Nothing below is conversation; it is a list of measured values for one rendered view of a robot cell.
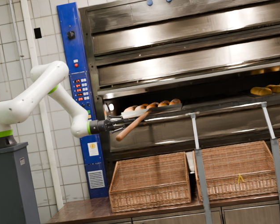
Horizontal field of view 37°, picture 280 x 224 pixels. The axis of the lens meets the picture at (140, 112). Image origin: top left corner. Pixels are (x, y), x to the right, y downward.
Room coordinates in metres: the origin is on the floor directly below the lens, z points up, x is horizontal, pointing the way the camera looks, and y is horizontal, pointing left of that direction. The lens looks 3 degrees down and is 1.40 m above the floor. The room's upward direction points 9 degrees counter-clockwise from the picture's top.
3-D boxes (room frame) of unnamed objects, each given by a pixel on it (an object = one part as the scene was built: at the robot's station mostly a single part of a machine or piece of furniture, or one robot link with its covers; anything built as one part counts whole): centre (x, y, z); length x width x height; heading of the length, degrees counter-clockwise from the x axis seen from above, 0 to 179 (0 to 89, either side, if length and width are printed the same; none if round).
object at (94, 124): (2.75, 0.31, 1.19); 0.12 x 0.06 x 0.09; 173
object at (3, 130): (2.31, 0.77, 1.36); 0.16 x 0.13 x 0.19; 56
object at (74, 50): (4.27, 0.30, 1.07); 1.93 x 0.16 x 2.15; 172
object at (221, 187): (2.94, -0.60, 0.72); 0.56 x 0.49 x 0.28; 83
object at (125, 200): (3.02, 0.00, 0.72); 0.56 x 0.49 x 0.28; 83
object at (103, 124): (2.74, 0.23, 1.19); 0.09 x 0.07 x 0.08; 83
